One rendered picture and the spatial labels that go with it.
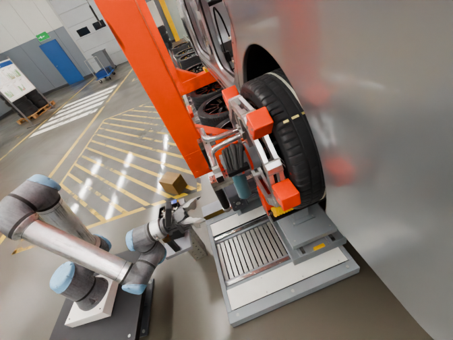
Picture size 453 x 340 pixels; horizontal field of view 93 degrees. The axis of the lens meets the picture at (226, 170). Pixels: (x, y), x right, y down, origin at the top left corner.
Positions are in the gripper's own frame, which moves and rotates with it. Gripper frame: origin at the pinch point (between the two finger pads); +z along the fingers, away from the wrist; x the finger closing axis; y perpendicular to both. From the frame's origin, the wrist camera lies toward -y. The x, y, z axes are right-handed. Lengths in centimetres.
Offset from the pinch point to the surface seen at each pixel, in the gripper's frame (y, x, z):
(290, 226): 60, -11, 41
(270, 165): -14.4, 8.7, 31.9
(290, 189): -5.7, 15.5, 35.1
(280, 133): -24.4, 5.9, 38.7
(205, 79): 23, -253, 42
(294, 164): -14.3, 13.0, 39.4
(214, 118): 34, -148, 27
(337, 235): 68, 4, 65
